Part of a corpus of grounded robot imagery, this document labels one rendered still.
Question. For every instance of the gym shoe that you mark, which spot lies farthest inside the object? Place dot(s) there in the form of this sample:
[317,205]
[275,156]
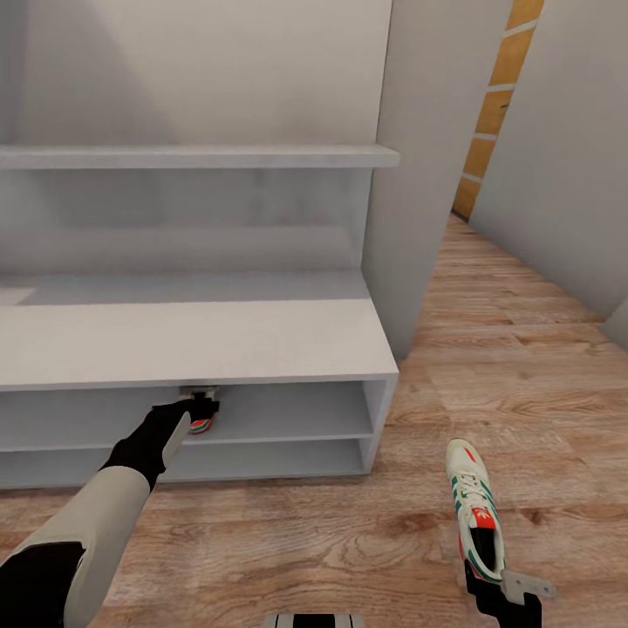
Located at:
[202,426]
[481,540]

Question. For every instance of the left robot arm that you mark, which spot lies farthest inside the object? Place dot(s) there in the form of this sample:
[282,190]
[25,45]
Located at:
[60,575]

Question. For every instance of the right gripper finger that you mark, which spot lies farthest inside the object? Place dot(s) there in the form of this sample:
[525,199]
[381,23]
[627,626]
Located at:
[471,578]

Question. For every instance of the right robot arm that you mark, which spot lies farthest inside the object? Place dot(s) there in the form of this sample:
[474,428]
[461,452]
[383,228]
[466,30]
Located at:
[515,602]

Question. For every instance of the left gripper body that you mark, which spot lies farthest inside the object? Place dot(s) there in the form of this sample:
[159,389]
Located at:
[202,408]

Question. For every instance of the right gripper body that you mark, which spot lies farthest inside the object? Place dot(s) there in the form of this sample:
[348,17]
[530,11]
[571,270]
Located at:
[492,601]

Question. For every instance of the door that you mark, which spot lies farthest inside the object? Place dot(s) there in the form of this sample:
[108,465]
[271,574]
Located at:
[512,53]

